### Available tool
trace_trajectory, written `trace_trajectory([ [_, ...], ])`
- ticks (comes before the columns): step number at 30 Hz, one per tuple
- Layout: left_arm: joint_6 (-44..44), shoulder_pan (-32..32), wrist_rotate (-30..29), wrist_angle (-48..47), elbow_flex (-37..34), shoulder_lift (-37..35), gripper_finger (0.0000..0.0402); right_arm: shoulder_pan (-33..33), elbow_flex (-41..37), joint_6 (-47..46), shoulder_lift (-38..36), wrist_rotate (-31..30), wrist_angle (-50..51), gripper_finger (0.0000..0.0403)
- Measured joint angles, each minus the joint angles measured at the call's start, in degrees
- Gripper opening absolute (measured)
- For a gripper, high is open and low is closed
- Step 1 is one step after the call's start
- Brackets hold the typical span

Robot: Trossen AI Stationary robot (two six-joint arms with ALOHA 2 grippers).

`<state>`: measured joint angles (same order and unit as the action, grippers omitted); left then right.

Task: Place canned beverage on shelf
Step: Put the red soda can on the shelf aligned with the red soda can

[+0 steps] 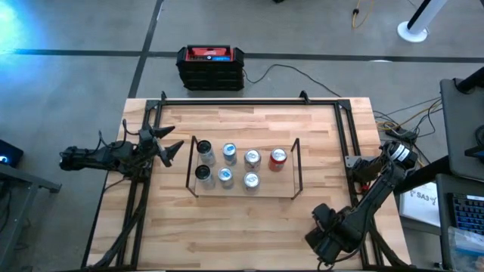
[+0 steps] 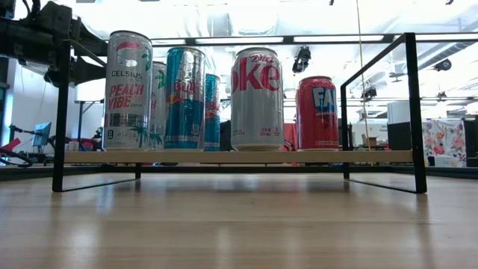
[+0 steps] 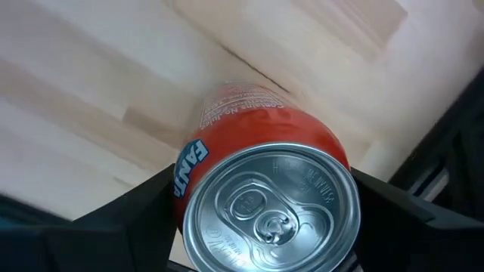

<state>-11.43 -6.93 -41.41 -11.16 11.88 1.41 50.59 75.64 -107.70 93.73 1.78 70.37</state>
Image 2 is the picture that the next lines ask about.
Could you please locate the white cabinet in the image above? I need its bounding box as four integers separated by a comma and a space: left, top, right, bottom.
386, 100, 414, 123

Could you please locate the red cloth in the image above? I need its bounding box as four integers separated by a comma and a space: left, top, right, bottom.
282, 123, 299, 167

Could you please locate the blue silver Red Bull can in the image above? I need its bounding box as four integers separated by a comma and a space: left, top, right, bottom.
164, 46, 207, 151
204, 73, 221, 152

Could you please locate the black box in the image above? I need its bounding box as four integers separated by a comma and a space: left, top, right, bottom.
387, 121, 414, 151

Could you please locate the wooden shelf black metal frame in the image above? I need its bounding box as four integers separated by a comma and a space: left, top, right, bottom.
51, 32, 429, 194

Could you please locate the small grey monitor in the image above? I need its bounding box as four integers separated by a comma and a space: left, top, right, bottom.
31, 121, 53, 147

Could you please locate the black aluminium table frame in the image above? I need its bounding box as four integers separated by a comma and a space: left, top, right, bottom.
0, 163, 478, 182

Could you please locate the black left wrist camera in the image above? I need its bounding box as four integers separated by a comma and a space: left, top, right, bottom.
35, 1, 74, 38

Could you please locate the hanging yellow cord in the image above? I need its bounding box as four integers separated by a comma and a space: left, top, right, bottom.
354, 0, 373, 150

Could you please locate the white Celsius can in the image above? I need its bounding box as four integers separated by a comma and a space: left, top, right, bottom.
149, 61, 168, 151
103, 30, 154, 152

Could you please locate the red Fanta can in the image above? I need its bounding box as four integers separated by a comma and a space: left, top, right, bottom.
295, 75, 341, 152

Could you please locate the black leg table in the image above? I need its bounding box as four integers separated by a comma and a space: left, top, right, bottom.
73, 99, 105, 150

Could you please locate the floral cloth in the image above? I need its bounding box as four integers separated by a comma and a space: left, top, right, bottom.
421, 118, 468, 168

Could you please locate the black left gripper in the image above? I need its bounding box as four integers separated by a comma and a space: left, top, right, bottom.
0, 16, 110, 87

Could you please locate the brown cardboard box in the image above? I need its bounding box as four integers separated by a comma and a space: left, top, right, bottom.
361, 133, 379, 149

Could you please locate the black hose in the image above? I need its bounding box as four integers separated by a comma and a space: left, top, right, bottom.
0, 147, 37, 168

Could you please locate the silver Diet Coke can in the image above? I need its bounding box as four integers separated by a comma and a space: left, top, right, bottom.
230, 46, 285, 152

